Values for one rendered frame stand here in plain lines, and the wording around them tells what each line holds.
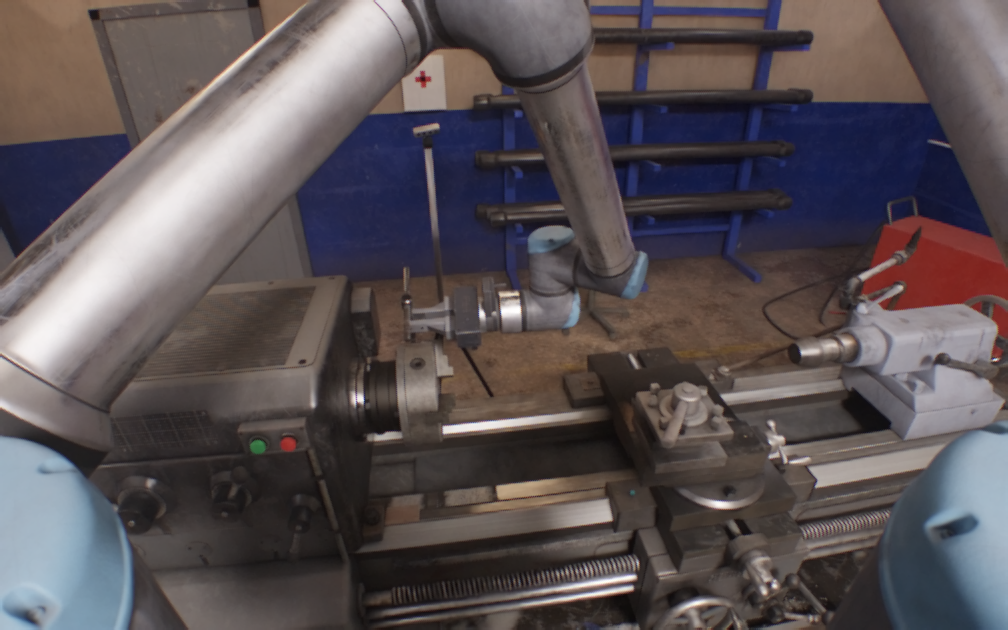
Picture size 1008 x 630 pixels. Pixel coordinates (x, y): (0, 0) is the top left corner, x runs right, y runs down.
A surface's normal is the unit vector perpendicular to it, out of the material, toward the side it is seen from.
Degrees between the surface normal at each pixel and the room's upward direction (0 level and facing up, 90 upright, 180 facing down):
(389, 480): 0
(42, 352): 64
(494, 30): 112
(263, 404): 45
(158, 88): 90
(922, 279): 90
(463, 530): 36
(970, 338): 82
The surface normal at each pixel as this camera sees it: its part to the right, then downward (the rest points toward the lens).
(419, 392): 0.09, -0.15
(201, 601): 0.05, -0.47
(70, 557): 0.82, -0.55
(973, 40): -0.92, 0.04
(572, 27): 0.59, 0.32
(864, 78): 0.14, 0.49
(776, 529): -0.02, -0.87
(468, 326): -0.02, -0.65
